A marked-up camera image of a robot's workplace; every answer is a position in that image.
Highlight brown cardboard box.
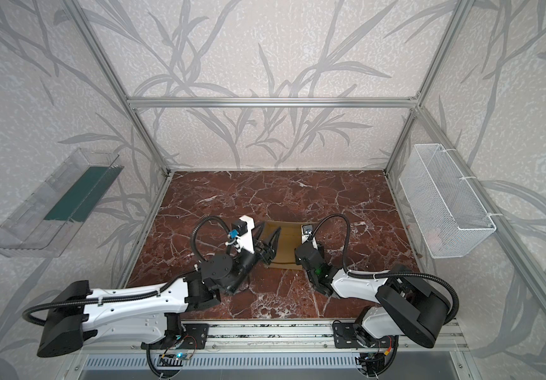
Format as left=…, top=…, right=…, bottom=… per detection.
left=262, top=221, right=312, bottom=271

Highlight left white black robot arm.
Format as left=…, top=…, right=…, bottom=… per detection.
left=22, top=223, right=282, bottom=358

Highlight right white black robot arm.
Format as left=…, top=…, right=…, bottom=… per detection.
left=295, top=242, right=460, bottom=348

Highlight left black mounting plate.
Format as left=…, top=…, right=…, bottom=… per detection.
left=157, top=323, right=210, bottom=350

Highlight black mounting plate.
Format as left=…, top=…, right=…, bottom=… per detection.
left=157, top=323, right=210, bottom=350
left=332, top=320, right=380, bottom=348

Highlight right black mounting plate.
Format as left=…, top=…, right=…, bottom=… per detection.
left=332, top=320, right=380, bottom=348

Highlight green circuit board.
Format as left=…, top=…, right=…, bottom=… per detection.
left=160, top=352, right=194, bottom=366

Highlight pink item in basket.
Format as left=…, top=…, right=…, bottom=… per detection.
left=424, top=228, right=443, bottom=251

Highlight green mat in bin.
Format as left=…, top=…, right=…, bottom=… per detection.
left=44, top=166, right=124, bottom=223

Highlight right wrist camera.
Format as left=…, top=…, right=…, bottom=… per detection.
left=301, top=224, right=314, bottom=242

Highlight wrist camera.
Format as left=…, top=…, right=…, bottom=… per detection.
left=225, top=215, right=255, bottom=254
left=301, top=224, right=314, bottom=242

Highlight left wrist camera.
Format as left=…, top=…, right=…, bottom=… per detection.
left=225, top=215, right=255, bottom=254

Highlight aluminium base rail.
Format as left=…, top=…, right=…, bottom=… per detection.
left=79, top=319, right=469, bottom=354

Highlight white wire mesh basket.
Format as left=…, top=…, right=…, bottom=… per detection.
left=400, top=143, right=496, bottom=259

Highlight clear plastic wall bin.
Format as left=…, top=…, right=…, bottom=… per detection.
left=0, top=148, right=123, bottom=258

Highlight aluminium frame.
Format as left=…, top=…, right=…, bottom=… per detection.
left=62, top=1, right=546, bottom=316

